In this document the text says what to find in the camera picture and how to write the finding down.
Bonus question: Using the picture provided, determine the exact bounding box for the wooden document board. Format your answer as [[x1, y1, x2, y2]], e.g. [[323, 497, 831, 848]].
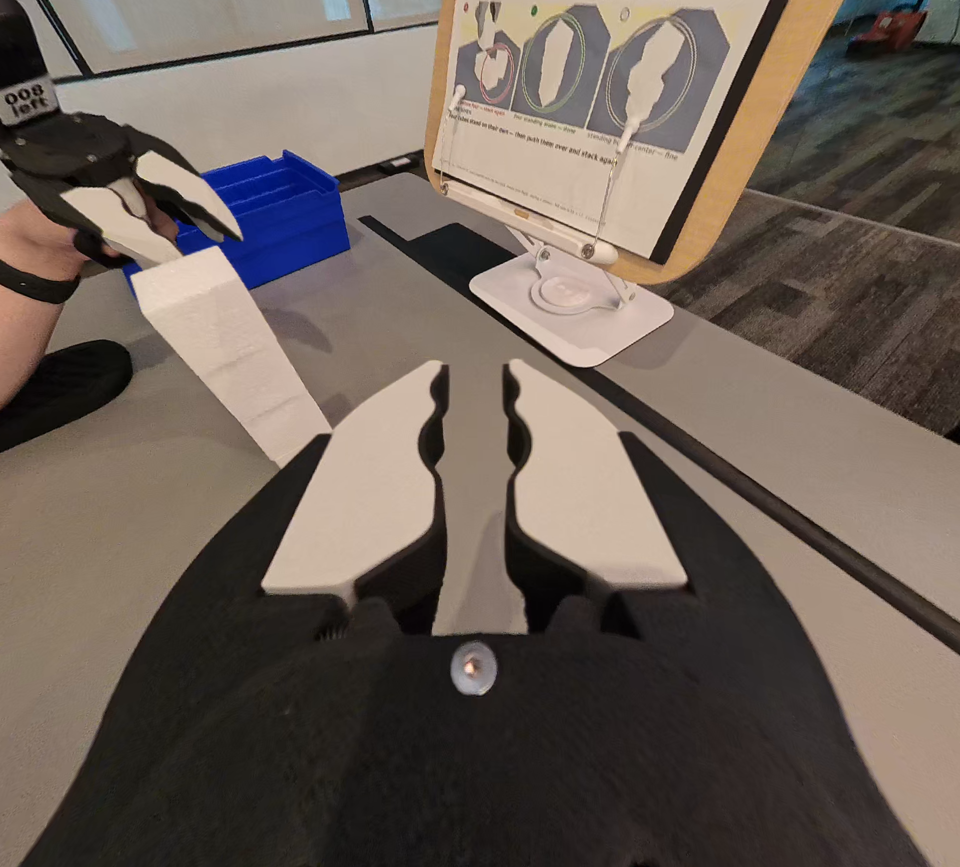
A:
[[423, 0, 885, 285]]

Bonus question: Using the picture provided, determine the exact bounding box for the white document stand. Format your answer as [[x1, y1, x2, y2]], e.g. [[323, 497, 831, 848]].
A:
[[435, 83, 675, 368]]

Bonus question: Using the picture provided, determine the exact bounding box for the person's left forearm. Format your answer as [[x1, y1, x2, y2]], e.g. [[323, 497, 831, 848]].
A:
[[0, 285, 65, 409]]

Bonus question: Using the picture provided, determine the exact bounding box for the blue plastic bin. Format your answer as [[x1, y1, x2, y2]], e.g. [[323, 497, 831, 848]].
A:
[[123, 150, 351, 298]]

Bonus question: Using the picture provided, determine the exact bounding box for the person's left hand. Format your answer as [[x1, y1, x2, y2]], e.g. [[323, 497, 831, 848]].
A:
[[0, 198, 129, 279]]

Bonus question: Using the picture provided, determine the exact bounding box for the black mesh wrist rest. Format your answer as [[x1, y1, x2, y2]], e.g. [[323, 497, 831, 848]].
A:
[[0, 339, 135, 454]]

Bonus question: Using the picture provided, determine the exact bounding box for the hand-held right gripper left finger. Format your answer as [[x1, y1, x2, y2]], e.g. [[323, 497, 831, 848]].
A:
[[261, 360, 450, 634]]

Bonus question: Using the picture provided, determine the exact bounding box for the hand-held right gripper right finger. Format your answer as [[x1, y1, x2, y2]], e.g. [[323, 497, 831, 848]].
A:
[[502, 358, 690, 634]]

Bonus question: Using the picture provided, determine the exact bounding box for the black wrist band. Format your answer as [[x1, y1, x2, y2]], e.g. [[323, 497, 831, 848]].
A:
[[0, 258, 82, 306]]

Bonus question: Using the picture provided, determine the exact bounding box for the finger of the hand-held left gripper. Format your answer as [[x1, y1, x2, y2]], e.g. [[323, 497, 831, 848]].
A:
[[138, 150, 246, 243], [60, 180, 186, 267]]

